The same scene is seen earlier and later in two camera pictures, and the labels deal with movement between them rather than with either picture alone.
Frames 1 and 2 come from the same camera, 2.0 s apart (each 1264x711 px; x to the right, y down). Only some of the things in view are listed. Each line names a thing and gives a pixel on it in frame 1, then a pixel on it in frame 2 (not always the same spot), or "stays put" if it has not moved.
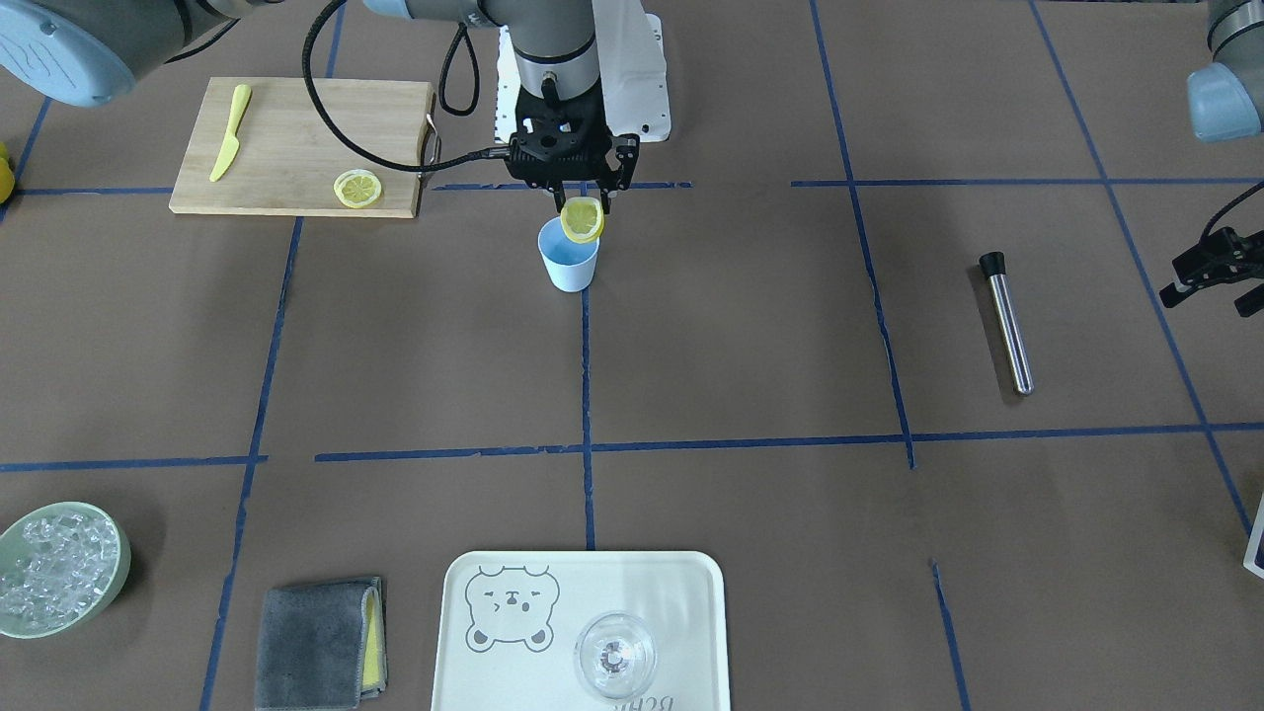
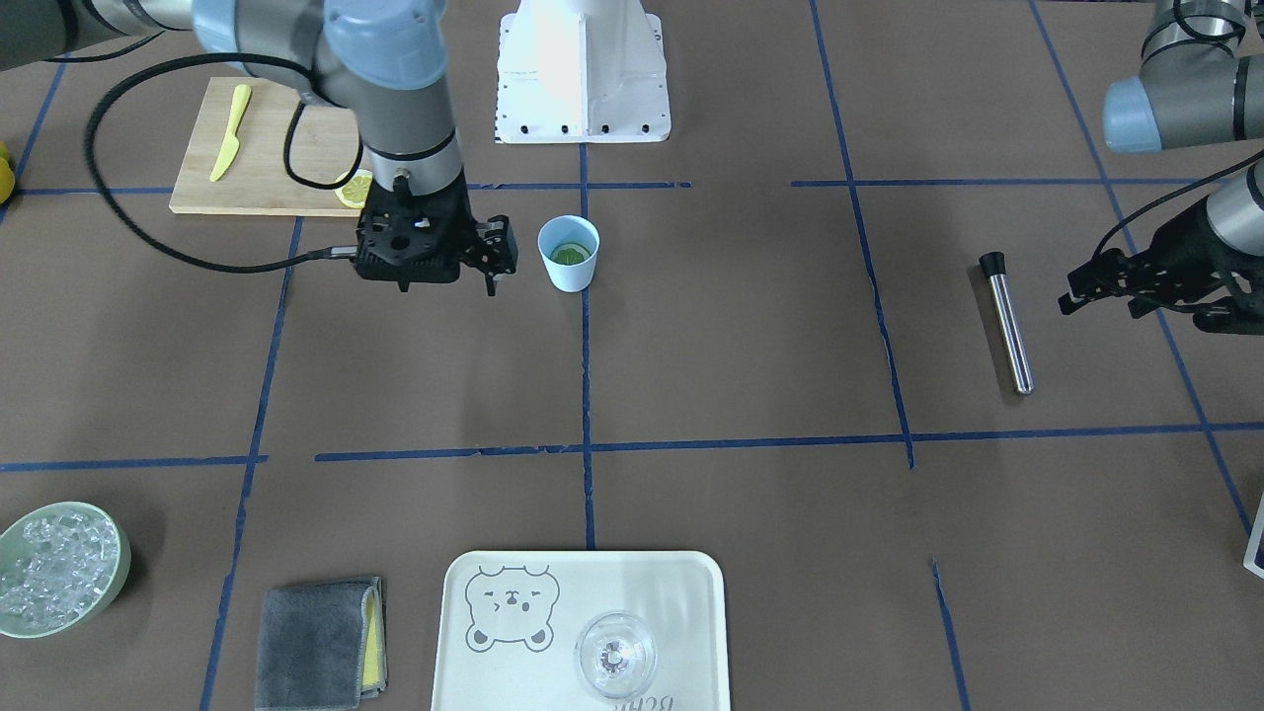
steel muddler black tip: [993, 263] stays put
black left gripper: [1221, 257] → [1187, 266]
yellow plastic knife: [232, 146] stays put
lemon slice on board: [357, 189] stays put
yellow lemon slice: [582, 218] → [569, 254]
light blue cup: [571, 264] stays put
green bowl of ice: [60, 565] stays put
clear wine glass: [614, 654] stays put
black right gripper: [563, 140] → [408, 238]
